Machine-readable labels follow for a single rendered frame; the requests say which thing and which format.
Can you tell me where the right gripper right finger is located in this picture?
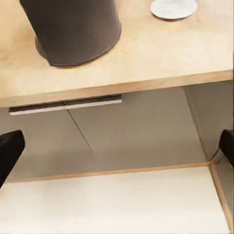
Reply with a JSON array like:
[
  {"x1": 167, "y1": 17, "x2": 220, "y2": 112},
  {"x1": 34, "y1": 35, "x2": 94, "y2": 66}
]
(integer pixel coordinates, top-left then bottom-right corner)
[{"x1": 219, "y1": 129, "x2": 234, "y2": 168}]

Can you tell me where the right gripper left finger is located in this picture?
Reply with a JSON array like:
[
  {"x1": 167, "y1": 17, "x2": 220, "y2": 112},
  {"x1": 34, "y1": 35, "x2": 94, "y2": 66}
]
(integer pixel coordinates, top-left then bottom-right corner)
[{"x1": 0, "y1": 130, "x2": 25, "y2": 188}]

